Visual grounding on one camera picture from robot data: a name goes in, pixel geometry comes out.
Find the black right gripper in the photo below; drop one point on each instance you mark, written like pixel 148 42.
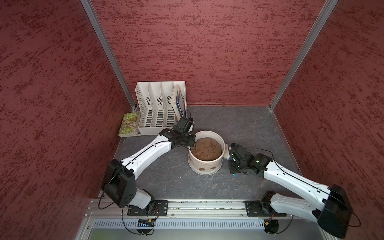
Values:
pixel 231 166

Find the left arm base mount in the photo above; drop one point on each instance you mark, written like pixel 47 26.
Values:
pixel 156 208

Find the aluminium corner post right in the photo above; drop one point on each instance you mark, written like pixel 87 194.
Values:
pixel 319 23

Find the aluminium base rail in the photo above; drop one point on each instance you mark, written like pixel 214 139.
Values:
pixel 223 209

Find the white ceramic pot with mud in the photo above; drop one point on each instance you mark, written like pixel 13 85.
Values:
pixel 206 157

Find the aluminium corner post left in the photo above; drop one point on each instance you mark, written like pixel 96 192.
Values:
pixel 96 24

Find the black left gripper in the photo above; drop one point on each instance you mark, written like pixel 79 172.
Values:
pixel 192 137

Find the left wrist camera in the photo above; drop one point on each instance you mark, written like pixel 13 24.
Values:
pixel 185 126

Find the green paperback book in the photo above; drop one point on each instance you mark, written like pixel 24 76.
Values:
pixel 130 125

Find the aluminium corner post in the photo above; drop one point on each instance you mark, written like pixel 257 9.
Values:
pixel 319 23
pixel 96 24

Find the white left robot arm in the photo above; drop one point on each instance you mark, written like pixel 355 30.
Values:
pixel 119 182

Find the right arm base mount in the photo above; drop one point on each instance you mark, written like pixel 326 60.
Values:
pixel 261 209

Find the book in organizer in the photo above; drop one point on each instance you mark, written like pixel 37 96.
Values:
pixel 178 103

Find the white plastic file organizer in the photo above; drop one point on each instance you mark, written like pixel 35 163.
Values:
pixel 154 100

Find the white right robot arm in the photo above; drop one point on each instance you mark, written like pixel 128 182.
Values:
pixel 329 207

